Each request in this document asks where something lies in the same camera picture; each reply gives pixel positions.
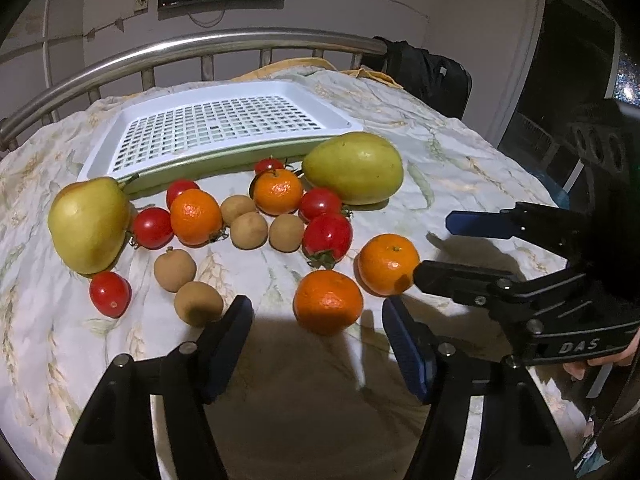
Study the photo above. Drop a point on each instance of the orange mandarin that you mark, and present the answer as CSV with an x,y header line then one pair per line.
x,y
326,302
277,191
385,264
195,217

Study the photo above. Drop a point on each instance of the yellow-green pear left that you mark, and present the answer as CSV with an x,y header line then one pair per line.
x,y
88,222

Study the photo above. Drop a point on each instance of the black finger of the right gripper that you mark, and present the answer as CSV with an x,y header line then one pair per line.
x,y
462,284

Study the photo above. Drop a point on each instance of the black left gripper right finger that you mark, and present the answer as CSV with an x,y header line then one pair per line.
x,y
519,438

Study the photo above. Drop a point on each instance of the brown longan centre right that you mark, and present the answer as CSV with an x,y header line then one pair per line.
x,y
286,233

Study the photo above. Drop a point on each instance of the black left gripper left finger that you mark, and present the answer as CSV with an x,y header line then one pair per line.
x,y
114,438

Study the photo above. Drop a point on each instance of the floral white bed cloth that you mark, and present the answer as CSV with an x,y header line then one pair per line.
x,y
298,406

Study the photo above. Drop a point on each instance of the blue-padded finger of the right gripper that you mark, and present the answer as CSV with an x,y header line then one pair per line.
x,y
482,224

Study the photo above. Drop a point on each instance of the black backpack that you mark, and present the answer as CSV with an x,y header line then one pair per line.
x,y
441,83

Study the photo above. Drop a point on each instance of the white perforated plastic tray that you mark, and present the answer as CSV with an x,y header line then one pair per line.
x,y
210,129

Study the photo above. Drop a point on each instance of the red tomato at tray edge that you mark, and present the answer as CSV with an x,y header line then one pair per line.
x,y
268,164

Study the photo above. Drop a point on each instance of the red tomato centre upper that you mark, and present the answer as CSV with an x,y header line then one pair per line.
x,y
318,201

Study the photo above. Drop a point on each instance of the red tomato centre lower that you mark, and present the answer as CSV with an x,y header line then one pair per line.
x,y
327,240

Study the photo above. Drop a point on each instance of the steel bed rail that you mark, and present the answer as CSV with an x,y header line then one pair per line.
x,y
204,45

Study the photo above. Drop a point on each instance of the brown longan centre front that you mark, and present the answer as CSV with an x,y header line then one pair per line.
x,y
249,231

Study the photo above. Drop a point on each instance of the person's right hand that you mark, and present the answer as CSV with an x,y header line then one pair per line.
x,y
624,358

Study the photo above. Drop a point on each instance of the yellow blanket edge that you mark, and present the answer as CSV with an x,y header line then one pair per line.
x,y
320,67

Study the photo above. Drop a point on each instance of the red tomato far left front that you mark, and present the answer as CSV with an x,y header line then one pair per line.
x,y
110,294

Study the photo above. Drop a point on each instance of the red tomato behind left mandarin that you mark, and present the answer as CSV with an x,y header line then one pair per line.
x,y
178,187

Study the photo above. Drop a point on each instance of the green mango right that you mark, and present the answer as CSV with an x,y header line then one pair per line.
x,y
360,167

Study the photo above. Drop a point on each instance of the red tomato beside pear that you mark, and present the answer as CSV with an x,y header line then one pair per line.
x,y
151,229

